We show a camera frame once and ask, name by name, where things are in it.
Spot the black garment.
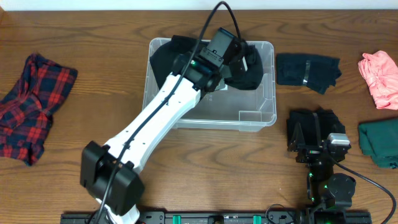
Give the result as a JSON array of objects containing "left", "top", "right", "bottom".
[{"left": 149, "top": 35, "right": 264, "bottom": 90}]

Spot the red navy plaid shirt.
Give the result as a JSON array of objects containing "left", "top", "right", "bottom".
[{"left": 1, "top": 54, "right": 78, "bottom": 166}]

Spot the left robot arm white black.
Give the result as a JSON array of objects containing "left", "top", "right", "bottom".
[{"left": 80, "top": 35, "right": 250, "bottom": 223}]

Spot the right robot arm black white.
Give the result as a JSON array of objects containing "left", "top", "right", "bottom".
[{"left": 287, "top": 123, "right": 356, "bottom": 223}]

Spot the black banded cloth near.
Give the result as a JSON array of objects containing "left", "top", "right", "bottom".
[{"left": 287, "top": 108, "right": 346, "bottom": 146}]

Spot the black banded cloth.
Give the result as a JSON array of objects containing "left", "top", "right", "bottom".
[
  {"left": 276, "top": 53, "right": 342, "bottom": 95},
  {"left": 287, "top": 108, "right": 346, "bottom": 146}
]

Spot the dark green garment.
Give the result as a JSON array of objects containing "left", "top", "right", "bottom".
[{"left": 358, "top": 118, "right": 397, "bottom": 169}]

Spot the black banded cloth far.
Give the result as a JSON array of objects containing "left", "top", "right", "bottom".
[{"left": 276, "top": 53, "right": 342, "bottom": 95}]

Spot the pink garment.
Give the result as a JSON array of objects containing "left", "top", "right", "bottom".
[{"left": 358, "top": 50, "right": 397, "bottom": 110}]

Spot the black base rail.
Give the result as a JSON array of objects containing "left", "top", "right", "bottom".
[{"left": 60, "top": 210, "right": 373, "bottom": 224}]

